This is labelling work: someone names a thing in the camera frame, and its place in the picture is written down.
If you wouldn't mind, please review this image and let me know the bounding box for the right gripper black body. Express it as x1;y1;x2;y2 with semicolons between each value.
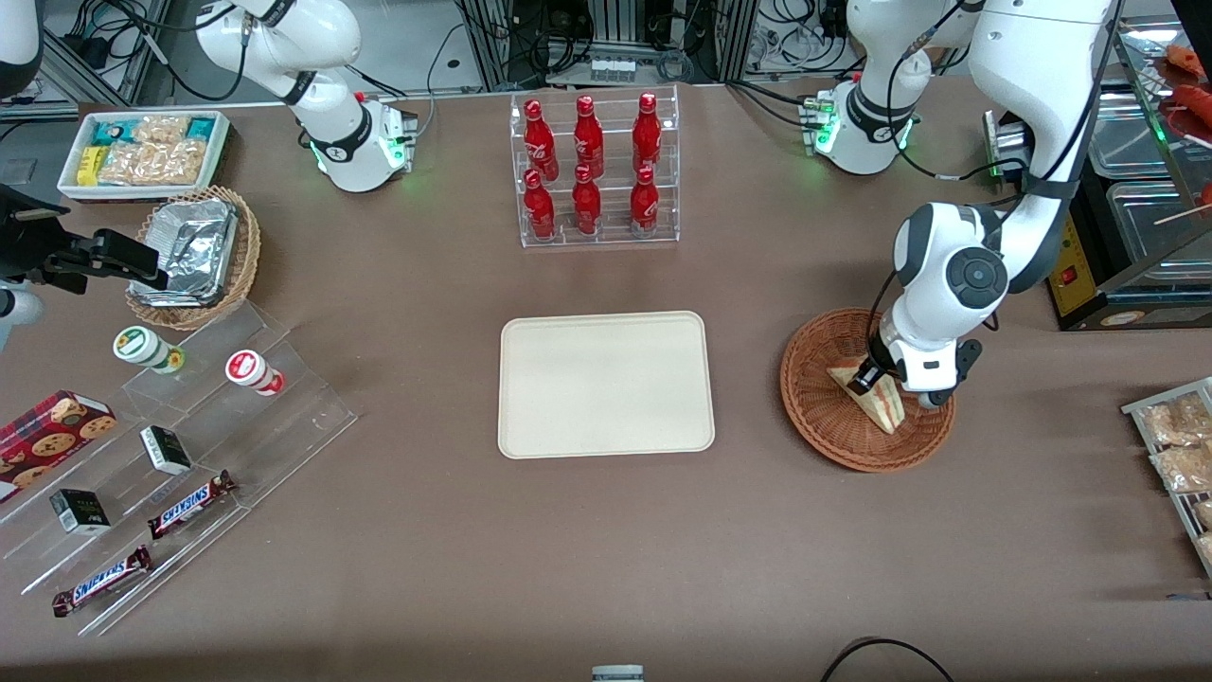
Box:
0;185;96;285

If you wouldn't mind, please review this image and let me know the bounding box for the triangular sandwich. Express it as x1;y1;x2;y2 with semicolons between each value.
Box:
829;365;908;435

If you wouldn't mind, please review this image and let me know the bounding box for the brown round wicker basket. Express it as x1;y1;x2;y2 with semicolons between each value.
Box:
780;308;957;473

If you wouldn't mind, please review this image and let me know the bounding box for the light wicker basket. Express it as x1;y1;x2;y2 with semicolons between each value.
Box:
126;187;261;331

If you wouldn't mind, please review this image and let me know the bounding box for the cream rectangular plastic tray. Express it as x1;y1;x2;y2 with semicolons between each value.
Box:
499;311;716;460

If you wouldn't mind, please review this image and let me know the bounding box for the white snack bin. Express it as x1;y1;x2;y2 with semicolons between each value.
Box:
57;111;231;203

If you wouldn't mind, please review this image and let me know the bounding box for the green lid sunflower cup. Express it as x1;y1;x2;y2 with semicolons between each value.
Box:
113;326;186;374

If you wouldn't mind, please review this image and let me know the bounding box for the red plaid cookie box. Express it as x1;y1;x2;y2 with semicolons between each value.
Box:
0;390;117;503

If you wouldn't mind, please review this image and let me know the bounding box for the red lid white cup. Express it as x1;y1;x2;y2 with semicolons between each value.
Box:
225;350;285;397

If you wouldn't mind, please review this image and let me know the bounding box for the yellow black food warmer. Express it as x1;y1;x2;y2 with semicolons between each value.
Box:
1046;14;1212;332

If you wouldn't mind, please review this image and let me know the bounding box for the small dark green box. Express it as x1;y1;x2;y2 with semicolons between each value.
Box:
140;425;193;476
49;489;112;536

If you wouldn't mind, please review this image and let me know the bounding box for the clear acrylic stepped shelf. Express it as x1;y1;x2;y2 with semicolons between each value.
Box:
0;301;359;637

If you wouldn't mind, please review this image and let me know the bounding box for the silver metal box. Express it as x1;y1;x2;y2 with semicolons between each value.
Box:
983;111;1033;179

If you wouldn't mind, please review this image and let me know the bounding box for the Snickers chocolate bar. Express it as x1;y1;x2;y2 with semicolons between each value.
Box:
52;546;152;619
147;471;238;541

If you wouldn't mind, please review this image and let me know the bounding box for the steel warmer pan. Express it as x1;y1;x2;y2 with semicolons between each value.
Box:
1106;180;1212;285
1087;90;1180;181

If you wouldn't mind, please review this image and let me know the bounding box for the red cola bottle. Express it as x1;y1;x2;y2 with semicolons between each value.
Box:
574;95;604;178
633;92;662;175
631;166;660;234
572;165;602;236
524;99;557;181
525;170;556;240

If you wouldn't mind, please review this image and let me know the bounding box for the clear acrylic bottle rack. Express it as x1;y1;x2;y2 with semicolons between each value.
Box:
509;85;681;249

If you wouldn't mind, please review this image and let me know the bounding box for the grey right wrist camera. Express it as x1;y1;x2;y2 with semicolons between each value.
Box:
0;286;45;353

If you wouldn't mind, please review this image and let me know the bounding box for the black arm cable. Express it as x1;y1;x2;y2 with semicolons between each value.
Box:
866;0;1128;370

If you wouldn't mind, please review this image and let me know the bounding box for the black looped cable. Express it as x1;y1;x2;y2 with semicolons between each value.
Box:
819;637;957;682

